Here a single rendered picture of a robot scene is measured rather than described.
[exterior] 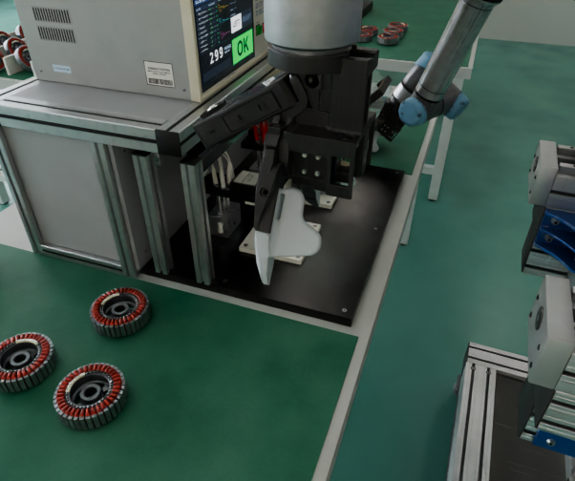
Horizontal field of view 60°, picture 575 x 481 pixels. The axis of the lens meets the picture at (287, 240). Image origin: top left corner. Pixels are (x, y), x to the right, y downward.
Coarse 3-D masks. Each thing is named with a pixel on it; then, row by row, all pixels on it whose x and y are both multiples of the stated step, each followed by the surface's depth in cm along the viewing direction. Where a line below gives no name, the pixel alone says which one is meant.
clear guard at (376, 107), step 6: (378, 72) 129; (378, 78) 127; (372, 84) 122; (372, 90) 120; (390, 90) 129; (384, 96) 124; (372, 102) 117; (378, 102) 120; (384, 102) 122; (372, 108) 116; (378, 108) 118; (378, 114) 117
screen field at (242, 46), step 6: (240, 36) 104; (246, 36) 107; (234, 42) 102; (240, 42) 104; (246, 42) 107; (252, 42) 110; (234, 48) 102; (240, 48) 105; (246, 48) 108; (252, 48) 111; (234, 54) 103; (240, 54) 105; (246, 54) 108; (234, 60) 103; (240, 60) 106
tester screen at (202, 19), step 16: (208, 0) 89; (224, 0) 94; (240, 0) 100; (208, 16) 90; (224, 16) 96; (208, 32) 91; (224, 32) 97; (240, 32) 103; (208, 48) 92; (224, 48) 98; (208, 64) 94; (208, 80) 95
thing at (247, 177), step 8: (224, 176) 115; (240, 176) 111; (248, 176) 111; (256, 176) 111; (208, 184) 112; (216, 184) 112; (232, 184) 109; (240, 184) 108; (248, 184) 108; (256, 184) 108; (208, 192) 112; (216, 192) 111; (224, 192) 110; (232, 192) 110; (240, 192) 109; (248, 192) 108; (224, 200) 116; (248, 200) 109; (224, 208) 117
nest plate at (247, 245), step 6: (252, 228) 118; (318, 228) 118; (252, 234) 116; (246, 240) 114; (252, 240) 114; (240, 246) 113; (246, 246) 113; (252, 246) 113; (246, 252) 113; (252, 252) 112; (276, 258) 110; (282, 258) 110; (288, 258) 109; (294, 258) 109; (300, 258) 109
